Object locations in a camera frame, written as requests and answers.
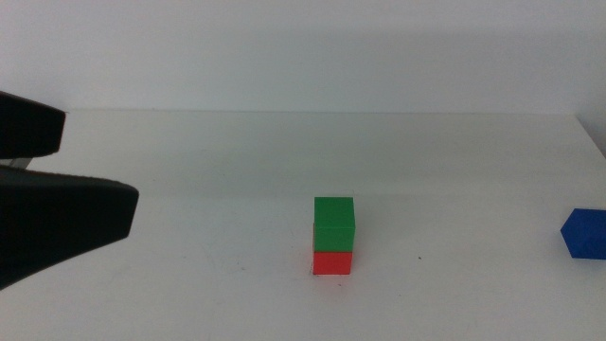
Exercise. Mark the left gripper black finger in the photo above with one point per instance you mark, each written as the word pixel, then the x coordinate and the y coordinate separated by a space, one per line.
pixel 28 125
pixel 57 218

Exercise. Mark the red cube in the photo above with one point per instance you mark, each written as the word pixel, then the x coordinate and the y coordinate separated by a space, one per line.
pixel 332 263

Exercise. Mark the green cube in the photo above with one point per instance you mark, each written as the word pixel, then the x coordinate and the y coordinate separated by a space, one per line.
pixel 333 222

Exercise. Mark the blue cube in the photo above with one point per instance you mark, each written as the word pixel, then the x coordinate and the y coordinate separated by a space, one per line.
pixel 587 234

